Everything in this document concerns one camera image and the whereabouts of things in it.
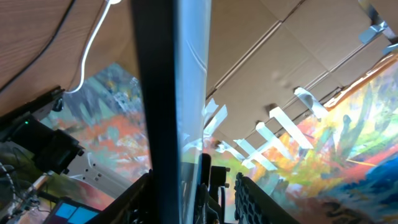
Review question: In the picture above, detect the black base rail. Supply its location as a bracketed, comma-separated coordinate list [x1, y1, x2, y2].
[1, 86, 65, 131]

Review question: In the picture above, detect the white power strip cord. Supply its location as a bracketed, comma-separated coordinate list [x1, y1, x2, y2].
[63, 0, 123, 95]

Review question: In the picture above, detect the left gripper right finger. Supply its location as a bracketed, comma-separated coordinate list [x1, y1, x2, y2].
[234, 172, 299, 224]

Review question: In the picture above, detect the laptop screen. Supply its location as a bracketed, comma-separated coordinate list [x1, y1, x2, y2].
[43, 197, 101, 224]

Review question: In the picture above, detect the Samsung Galaxy smartphone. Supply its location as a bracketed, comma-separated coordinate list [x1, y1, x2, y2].
[131, 0, 211, 223]

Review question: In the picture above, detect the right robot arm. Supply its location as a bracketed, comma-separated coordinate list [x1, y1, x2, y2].
[1, 116, 132, 198]

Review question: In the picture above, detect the black USB charging cable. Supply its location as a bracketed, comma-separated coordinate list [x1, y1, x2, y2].
[0, 0, 77, 94]

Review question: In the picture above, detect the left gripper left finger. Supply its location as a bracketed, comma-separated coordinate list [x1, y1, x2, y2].
[87, 171, 155, 224]

